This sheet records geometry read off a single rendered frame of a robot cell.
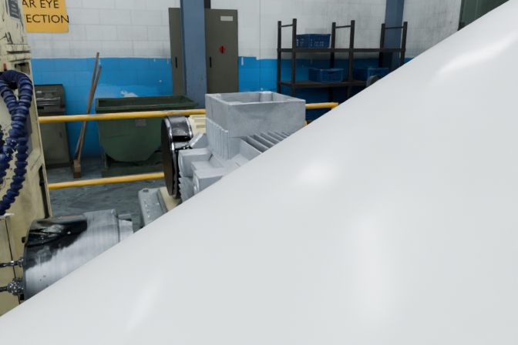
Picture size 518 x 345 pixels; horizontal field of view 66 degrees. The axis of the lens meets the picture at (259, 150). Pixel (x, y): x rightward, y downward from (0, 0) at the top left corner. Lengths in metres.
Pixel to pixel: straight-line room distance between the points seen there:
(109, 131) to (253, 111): 4.55
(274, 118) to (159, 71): 5.55
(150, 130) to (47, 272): 4.23
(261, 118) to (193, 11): 5.32
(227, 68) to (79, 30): 2.06
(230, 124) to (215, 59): 5.64
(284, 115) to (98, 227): 0.51
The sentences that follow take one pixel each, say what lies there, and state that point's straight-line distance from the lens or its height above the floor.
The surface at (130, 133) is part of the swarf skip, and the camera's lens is 5.00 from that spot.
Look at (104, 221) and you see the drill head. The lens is 0.89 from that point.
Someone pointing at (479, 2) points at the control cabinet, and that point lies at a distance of 3.65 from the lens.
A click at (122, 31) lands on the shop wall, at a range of 5.98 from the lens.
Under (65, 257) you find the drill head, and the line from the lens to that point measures 0.86.
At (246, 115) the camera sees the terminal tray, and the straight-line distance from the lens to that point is 0.47.
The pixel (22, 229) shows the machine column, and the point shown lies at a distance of 1.18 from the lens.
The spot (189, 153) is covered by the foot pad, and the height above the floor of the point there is 1.37.
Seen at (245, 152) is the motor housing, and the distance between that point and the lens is 0.46.
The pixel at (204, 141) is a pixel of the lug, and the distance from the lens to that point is 0.57.
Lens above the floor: 1.51
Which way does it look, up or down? 14 degrees down
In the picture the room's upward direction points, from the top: straight up
